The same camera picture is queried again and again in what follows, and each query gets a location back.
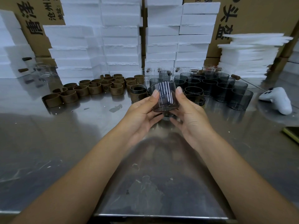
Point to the person's right hand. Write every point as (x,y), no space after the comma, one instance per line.
(193,123)

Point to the person's left hand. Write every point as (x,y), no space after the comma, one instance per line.
(136,118)

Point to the person's left thumb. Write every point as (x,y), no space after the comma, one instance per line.
(149,99)

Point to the person's right thumb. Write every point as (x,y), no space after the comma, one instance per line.
(181,95)

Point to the smoky grey glass cup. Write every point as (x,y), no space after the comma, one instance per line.
(163,90)

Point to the person's right forearm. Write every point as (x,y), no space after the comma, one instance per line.
(238,179)

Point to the person's left forearm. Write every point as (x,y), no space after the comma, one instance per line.
(81,179)

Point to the row of clear glass cups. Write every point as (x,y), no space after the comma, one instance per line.
(147,72)

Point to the group of smoky glass cups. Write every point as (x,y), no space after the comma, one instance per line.
(210,87)

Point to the stack of white foam boxes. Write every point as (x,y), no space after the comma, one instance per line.
(197,32)
(162,32)
(70,48)
(120,32)
(11,44)

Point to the stack of white foam sheets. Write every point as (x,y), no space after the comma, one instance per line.
(247,55)

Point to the white game controller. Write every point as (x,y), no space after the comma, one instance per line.
(278,99)

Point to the clear glass cup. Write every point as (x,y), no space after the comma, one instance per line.
(42,71)
(53,70)

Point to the brown cardboard box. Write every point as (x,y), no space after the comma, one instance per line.
(254,13)
(35,13)

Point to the black phone with yellow edge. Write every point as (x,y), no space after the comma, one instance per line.
(293,134)

